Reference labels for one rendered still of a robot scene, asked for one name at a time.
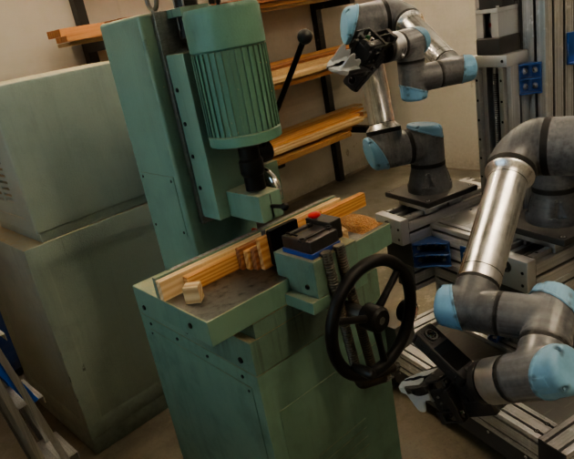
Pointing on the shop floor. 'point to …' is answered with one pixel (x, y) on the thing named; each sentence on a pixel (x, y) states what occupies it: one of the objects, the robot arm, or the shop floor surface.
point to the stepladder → (18, 401)
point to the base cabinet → (272, 403)
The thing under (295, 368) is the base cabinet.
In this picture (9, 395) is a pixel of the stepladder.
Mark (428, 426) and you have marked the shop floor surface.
